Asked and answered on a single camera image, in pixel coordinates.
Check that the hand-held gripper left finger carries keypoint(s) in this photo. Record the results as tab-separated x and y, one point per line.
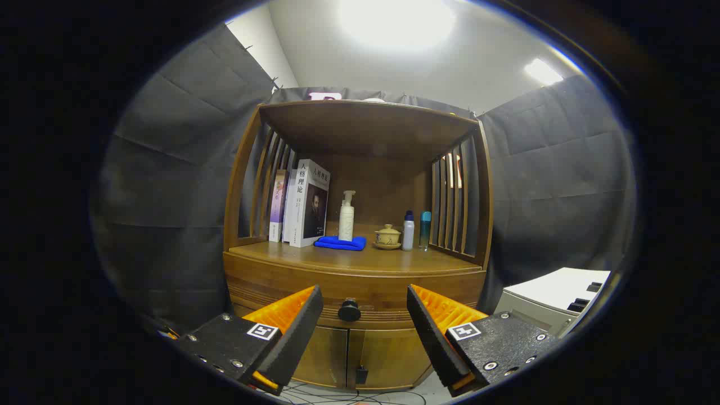
292	343

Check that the large white portrait book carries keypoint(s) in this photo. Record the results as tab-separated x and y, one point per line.
312	208

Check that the clear bottle teal cap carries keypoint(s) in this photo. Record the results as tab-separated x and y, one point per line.
424	216

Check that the rectangular ceiling light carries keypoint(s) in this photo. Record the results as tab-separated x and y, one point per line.
541	71

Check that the wooden drawer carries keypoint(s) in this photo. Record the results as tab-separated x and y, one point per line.
365	289

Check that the black drawer knob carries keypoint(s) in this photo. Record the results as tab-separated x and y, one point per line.
349	310

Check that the wooden cabinet door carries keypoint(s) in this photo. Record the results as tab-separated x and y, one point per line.
388	357
326	357

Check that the purple book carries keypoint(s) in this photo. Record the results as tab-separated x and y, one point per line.
277	208

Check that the wooden cabinet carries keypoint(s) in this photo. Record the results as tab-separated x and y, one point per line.
360	129

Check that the yellow lidded teacup with saucer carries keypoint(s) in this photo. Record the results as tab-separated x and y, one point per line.
387	235

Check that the white pump bottle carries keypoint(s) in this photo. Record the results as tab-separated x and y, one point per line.
346	222

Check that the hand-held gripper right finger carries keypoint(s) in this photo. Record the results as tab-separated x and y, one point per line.
433	337

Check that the black backdrop cloth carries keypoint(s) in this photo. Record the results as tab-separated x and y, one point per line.
169	197

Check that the thin white book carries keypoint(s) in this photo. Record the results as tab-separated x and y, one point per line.
289	216

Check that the white bottle dark blue cap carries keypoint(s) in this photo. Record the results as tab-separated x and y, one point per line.
408	233

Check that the blue folded cloth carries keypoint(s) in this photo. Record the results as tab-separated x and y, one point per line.
340	243

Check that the wooden countertop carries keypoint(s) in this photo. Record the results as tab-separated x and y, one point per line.
360	260

